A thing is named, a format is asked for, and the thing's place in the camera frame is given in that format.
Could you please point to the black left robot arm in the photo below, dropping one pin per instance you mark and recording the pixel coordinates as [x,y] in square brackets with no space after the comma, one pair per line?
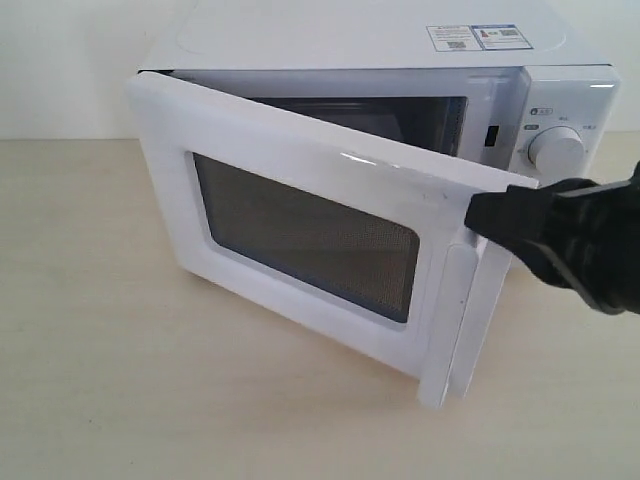
[574,234]

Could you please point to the warning label sticker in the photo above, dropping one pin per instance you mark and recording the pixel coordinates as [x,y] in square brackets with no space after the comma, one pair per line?
[471,38]

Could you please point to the white upper control knob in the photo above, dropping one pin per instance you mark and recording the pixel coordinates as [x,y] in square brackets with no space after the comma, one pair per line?
[556,150]

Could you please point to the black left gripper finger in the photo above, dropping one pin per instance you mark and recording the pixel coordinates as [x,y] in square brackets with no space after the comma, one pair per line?
[515,219]

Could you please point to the white microwave door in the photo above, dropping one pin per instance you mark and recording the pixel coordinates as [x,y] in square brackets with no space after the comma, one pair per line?
[356,237]

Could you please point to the white Midea microwave oven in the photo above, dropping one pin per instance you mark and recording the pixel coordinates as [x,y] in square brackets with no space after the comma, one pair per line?
[371,66]

